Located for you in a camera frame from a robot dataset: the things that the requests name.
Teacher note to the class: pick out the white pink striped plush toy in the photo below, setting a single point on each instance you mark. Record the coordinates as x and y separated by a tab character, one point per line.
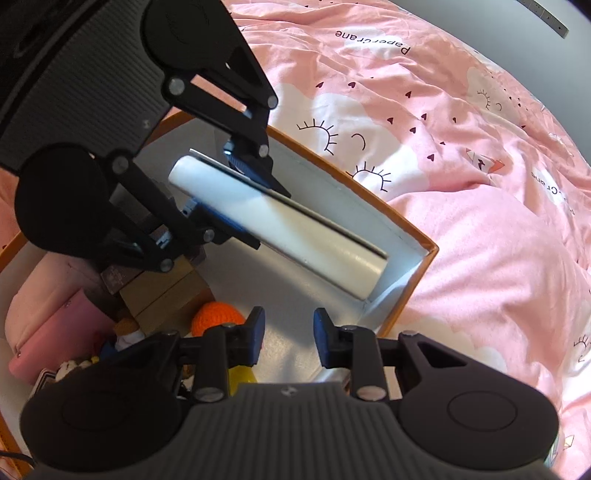
74	368

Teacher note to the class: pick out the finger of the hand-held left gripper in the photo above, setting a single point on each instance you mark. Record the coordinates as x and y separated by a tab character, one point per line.
251	170
226	226

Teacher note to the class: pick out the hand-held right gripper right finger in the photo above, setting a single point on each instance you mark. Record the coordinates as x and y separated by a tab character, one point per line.
323	337

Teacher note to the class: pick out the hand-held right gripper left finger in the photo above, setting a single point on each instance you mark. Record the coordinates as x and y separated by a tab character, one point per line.
256	332

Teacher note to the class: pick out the yellow toy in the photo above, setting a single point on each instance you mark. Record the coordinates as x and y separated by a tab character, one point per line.
242	374

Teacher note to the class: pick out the orange storage box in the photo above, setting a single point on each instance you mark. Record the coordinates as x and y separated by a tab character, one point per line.
323	194

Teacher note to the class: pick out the orange crochet ball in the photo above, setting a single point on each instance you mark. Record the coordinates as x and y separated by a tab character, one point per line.
214	316

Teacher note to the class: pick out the tan cardboard box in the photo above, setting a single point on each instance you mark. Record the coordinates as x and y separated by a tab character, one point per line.
161	300

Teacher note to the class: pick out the white paper roll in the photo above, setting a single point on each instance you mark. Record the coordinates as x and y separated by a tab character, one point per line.
300	235

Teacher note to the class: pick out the purple printed box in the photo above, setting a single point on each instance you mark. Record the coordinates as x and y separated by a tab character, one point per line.
117	279

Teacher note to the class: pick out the brown plush bear blue hat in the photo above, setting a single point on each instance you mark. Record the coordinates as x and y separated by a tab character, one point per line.
127	339

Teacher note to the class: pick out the pink pouch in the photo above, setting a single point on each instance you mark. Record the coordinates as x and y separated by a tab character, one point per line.
55	314

